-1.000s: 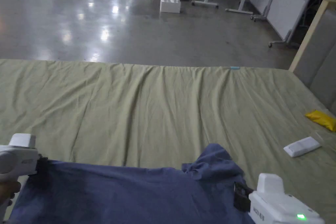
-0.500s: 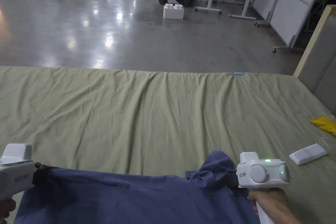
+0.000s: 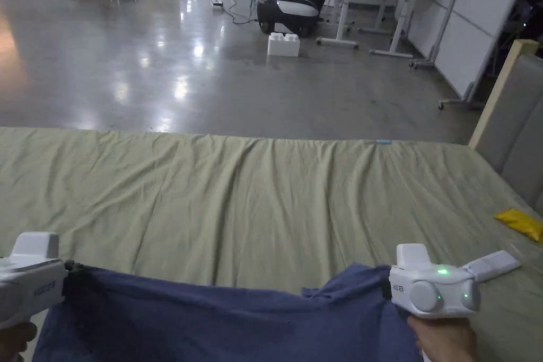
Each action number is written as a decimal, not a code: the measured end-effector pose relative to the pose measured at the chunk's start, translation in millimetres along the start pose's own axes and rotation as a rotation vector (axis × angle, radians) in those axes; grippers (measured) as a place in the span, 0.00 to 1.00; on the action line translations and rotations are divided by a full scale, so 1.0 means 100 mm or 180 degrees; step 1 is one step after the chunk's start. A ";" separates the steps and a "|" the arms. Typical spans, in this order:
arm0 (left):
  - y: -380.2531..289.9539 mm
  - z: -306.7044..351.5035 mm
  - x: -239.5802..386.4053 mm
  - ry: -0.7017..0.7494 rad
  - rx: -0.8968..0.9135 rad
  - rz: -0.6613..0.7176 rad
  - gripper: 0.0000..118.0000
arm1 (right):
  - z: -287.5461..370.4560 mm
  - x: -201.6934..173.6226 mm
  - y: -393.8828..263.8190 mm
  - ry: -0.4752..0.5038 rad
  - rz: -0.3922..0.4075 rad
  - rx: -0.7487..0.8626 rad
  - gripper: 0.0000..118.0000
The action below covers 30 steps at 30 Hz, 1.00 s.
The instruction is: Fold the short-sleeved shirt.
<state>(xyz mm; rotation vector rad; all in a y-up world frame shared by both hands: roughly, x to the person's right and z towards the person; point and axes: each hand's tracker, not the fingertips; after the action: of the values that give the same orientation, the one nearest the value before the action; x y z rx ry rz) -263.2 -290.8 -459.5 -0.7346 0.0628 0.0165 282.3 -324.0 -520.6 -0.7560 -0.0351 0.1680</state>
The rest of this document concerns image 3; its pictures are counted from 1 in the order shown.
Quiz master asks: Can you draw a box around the yellow bag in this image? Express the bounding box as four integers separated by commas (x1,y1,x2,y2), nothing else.
494,208,543,244

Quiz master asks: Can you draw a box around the grey padded headboard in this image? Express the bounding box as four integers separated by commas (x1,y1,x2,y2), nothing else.
468,39,543,208

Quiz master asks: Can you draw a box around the dark blue shirt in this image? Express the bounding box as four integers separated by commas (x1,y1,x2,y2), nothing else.
32,263,424,362

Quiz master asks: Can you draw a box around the person's left hand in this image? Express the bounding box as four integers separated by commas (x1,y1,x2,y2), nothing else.
0,321,38,362

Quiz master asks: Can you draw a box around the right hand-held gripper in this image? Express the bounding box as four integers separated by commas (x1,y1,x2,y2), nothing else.
381,243,482,320

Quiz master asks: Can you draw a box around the bed with pale green sheet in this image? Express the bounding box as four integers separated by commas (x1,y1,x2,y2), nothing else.
0,126,543,362

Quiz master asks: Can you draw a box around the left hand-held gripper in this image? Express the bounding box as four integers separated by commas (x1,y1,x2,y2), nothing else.
0,232,84,330

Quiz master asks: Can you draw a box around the person's right hand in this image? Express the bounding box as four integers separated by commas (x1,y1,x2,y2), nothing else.
407,316,479,362

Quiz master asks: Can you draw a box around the white-legged desk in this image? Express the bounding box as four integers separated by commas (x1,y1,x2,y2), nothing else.
316,0,444,59

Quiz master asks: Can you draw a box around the white foam block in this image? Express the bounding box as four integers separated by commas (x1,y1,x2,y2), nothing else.
267,33,301,57

